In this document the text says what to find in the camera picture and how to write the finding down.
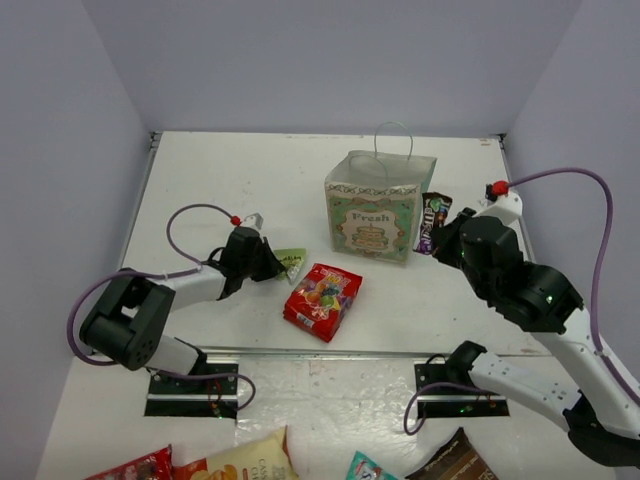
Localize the small green candy packet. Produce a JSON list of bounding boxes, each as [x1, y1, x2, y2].
[[274, 248, 307, 285]]

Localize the brown m&m packet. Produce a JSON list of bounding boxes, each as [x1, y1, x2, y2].
[[414, 192, 453, 255]]

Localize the decorated paper bag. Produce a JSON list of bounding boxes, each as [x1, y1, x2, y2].
[[324, 121, 437, 265]]

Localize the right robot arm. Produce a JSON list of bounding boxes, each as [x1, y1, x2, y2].
[[431, 209, 639, 467]]

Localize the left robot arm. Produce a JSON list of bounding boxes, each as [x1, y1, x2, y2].
[[79, 226, 285, 393]]

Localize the red fruit candy bag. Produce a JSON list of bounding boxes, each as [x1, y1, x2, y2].
[[283, 263, 363, 343]]

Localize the cream cassava chips bag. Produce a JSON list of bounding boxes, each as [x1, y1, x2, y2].
[[173, 427, 299, 480]]

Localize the dark brown snack bag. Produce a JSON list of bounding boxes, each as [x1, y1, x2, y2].
[[405, 427, 497, 480]]

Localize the red snack bag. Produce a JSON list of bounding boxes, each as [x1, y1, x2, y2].
[[87, 445, 173, 480]]

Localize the teal snack packet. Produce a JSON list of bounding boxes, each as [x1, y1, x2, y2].
[[345, 451, 396, 480]]

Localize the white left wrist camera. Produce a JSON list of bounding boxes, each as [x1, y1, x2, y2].
[[231, 213, 264, 232]]

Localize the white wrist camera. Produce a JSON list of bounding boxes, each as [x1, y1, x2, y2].
[[231, 213, 264, 232], [478, 180, 523, 225]]

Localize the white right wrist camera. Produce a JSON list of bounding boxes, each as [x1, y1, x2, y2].
[[478, 180, 523, 225]]

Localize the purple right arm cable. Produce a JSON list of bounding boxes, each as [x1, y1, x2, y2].
[[403, 167, 640, 436]]

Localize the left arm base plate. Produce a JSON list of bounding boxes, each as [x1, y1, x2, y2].
[[144, 363, 238, 420]]

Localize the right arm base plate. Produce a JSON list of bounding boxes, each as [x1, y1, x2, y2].
[[414, 354, 510, 419]]

